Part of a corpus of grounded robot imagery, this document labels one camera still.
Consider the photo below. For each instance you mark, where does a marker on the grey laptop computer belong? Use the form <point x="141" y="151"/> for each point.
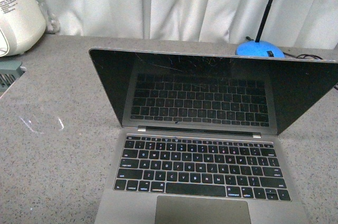
<point x="199" y="135"/>

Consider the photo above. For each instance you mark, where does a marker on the blue gooseneck desk lamp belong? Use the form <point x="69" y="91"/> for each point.
<point x="263" y="26"/>

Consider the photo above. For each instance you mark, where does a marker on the white curtain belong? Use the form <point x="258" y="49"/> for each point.
<point x="185" y="20"/>

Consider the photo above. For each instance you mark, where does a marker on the clear plastic bag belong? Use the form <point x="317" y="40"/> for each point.
<point x="52" y="22"/>

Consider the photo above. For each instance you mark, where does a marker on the green plastic basket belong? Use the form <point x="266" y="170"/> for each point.
<point x="10" y="71"/>

